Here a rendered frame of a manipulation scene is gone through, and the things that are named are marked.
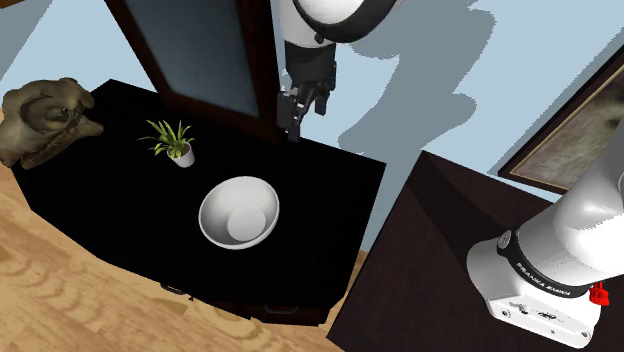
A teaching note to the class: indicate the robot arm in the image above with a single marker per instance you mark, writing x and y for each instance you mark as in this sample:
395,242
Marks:
560,234

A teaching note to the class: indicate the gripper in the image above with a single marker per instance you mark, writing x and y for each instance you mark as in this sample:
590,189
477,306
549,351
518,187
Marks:
309,66

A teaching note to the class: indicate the white bowl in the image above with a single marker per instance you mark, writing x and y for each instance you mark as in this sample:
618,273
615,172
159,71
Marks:
234,204

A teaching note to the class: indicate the dark framed mirror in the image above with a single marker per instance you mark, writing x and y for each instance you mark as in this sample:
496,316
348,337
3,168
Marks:
195,48

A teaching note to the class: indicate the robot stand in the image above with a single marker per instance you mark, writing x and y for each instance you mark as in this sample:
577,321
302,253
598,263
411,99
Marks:
419,253

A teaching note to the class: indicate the framed wall picture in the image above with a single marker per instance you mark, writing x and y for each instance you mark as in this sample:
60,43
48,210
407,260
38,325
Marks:
575,141

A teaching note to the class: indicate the small potted green plant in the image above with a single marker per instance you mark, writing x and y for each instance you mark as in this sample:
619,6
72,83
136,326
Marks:
181,155

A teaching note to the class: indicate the black chest of drawers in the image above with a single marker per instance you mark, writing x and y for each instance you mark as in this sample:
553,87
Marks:
122,214

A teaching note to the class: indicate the brown skull figure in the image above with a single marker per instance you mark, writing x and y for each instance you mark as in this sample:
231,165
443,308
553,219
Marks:
39,117

